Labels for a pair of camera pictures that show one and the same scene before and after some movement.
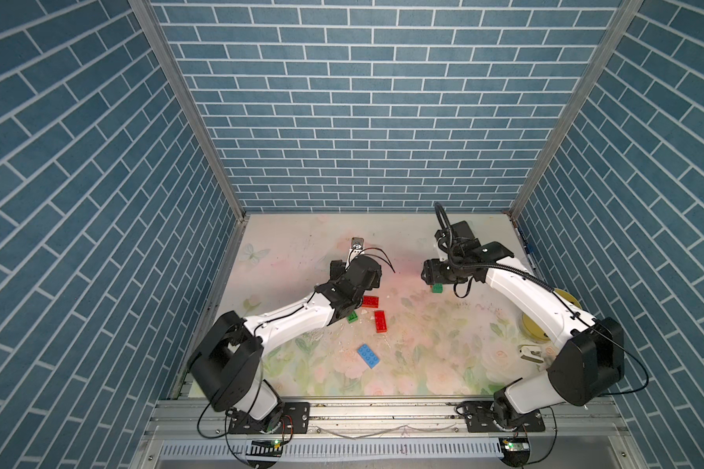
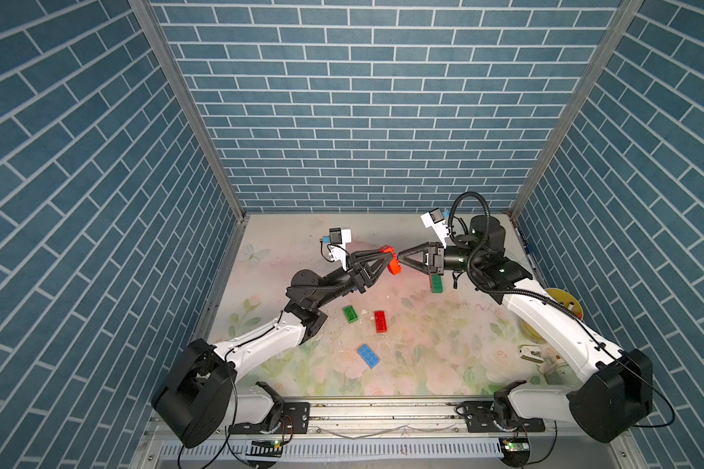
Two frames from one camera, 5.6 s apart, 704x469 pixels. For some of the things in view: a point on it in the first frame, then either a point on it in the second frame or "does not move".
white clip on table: [531, 353] does not move
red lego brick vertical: [380, 321] does not move
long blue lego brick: [369, 357] does not move
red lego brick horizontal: [371, 301] → [394, 266]
